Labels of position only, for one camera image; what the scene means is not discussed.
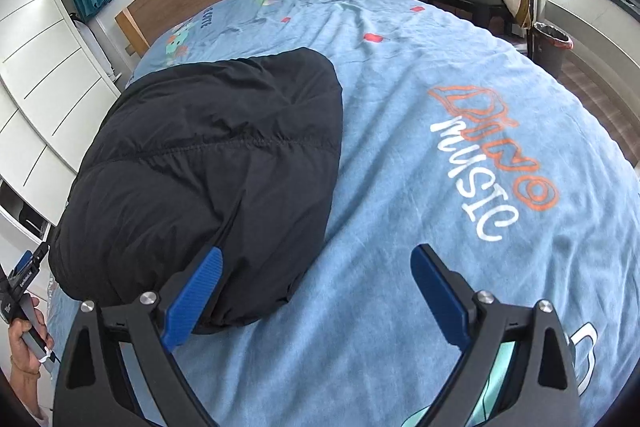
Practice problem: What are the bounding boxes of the black puffer coat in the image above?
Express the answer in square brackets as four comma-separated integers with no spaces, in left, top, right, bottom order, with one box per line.
[49,48,343,334]

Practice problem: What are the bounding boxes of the person's left hand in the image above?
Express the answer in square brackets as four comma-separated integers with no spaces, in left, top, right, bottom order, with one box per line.
[8,296,54,374]

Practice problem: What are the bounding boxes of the blue dinosaur print bed sheet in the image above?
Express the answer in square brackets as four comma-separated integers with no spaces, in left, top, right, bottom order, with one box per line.
[134,0,639,426]

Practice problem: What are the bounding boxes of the white wardrobe with drawers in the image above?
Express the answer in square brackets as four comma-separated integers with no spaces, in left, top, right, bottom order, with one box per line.
[0,0,122,249]

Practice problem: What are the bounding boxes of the grey waste bin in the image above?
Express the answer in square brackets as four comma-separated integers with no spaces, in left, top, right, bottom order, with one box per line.
[532,22,574,78]

